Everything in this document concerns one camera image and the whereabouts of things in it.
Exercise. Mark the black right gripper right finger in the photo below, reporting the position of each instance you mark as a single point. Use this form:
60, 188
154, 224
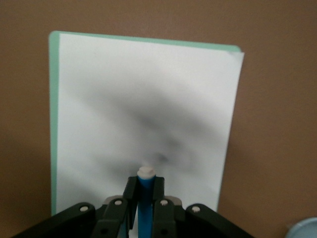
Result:
188, 223

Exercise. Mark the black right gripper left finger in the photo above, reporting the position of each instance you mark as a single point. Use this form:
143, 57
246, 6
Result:
74, 223

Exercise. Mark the blue marker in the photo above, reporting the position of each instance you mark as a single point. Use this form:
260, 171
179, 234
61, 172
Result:
144, 210

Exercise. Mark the green clipboard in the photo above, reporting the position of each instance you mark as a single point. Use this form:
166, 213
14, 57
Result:
53, 124

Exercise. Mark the blue mesh pen cup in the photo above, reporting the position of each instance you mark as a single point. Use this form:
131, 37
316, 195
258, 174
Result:
304, 229

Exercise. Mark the white paper sheet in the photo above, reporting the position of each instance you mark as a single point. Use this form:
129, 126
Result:
148, 86

